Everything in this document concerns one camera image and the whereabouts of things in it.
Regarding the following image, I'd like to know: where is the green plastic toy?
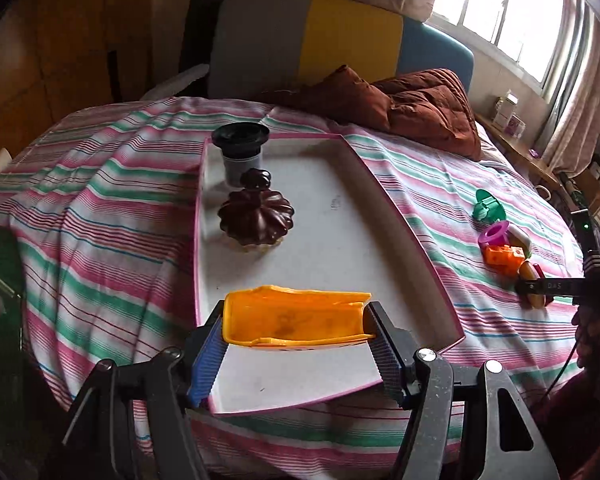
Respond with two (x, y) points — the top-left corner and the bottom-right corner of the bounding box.
(472, 189), (506, 223)

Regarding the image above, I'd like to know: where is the orange block toy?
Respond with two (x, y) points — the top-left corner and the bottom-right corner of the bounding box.
(484, 244), (526, 276)

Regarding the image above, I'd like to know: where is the window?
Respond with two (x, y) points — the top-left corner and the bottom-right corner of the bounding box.
(427, 0), (588, 86)

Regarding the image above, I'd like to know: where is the brown flower-shaped lid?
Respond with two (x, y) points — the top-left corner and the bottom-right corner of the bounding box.
(217, 167), (296, 248)

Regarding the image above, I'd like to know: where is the black rolled mat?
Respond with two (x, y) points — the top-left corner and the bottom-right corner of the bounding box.
(179, 0), (232, 98)

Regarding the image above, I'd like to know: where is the magenta plastic toy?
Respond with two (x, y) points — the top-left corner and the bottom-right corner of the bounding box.
(478, 221), (512, 248)

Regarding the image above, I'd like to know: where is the green glass table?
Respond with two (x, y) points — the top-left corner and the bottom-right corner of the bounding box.
(0, 225), (28, 361)

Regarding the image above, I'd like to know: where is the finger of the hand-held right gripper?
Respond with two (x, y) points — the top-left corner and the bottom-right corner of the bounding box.
(514, 277), (588, 297)

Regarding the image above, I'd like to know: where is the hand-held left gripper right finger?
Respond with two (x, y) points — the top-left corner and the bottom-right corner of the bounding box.
(364, 301), (548, 480)

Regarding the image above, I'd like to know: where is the striped bed sheet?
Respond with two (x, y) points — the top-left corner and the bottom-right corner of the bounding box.
(0, 96), (588, 466)

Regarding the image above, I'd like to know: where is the person's right hand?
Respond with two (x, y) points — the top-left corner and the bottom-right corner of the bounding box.
(571, 305), (600, 376)

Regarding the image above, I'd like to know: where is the brown quilt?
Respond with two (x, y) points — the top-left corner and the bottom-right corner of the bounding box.
(260, 65), (482, 162)

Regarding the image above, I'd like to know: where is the white tray with pink rim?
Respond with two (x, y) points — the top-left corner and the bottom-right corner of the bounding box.
(192, 132), (467, 417)

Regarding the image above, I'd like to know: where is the black and grey cup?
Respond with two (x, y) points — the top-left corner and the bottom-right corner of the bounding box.
(211, 122), (271, 188)

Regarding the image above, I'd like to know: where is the white small box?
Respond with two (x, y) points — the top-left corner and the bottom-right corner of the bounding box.
(492, 91), (520, 128)

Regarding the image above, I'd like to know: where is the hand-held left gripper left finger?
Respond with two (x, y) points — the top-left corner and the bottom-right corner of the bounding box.
(62, 302), (231, 480)

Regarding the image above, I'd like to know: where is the red and tan toy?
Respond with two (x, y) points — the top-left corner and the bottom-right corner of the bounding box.
(517, 259), (548, 309)

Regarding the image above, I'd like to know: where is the cardboard box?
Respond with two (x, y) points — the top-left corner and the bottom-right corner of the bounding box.
(577, 167), (600, 226)

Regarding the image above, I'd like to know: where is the orange plastic container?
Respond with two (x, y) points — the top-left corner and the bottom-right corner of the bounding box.
(221, 285), (376, 350)

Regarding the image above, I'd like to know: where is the beige side curtain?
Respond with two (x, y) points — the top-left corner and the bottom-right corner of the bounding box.
(535, 10), (600, 176)

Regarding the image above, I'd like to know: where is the wooden wardrobe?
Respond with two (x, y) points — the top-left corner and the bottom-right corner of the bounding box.
(0, 0), (156, 171)

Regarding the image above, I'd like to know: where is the red cloth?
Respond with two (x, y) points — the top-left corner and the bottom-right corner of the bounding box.
(530, 370), (600, 480)

